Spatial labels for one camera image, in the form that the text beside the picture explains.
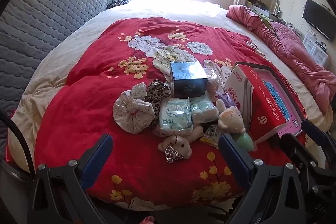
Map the bed with cream sheet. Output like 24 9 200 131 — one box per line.
8 0 334 174

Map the cream plush toy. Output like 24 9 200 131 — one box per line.
217 99 246 134

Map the pink book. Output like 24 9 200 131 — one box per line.
262 76 303 135

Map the grey quilted headboard cover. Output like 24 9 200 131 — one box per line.
0 0 117 161

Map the black television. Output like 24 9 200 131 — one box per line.
302 0 336 42

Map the red floral blanket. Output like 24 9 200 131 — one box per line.
5 17 307 214

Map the grey tray box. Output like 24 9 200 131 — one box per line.
232 61 307 136

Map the white plush bear with crown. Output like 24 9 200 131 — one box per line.
157 126 204 164

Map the white drawer cabinet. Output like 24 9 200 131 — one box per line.
302 34 330 65

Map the dark blue box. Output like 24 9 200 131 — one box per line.
170 61 209 99

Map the pink quilt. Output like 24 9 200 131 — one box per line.
227 5 334 114

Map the purple fabric bow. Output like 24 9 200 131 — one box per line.
215 91 233 109

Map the white floral scrunchie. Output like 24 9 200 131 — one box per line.
113 82 156 134

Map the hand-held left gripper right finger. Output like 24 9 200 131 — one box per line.
218 134 306 224

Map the dark patterned pillow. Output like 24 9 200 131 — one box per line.
106 0 132 10

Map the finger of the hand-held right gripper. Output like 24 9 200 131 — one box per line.
301 120 336 169
273 133 331 224

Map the yellow snack packet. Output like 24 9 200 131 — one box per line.
199 124 223 148

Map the pale green tissue pack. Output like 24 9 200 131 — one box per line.
189 98 219 124
158 98 193 136

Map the green sponge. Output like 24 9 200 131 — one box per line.
232 132 255 152

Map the leopard print scrunchie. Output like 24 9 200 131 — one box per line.
145 79 172 119

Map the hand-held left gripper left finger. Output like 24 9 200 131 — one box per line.
28 134 114 224

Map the cluttered vanity table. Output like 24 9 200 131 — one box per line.
247 0 286 23

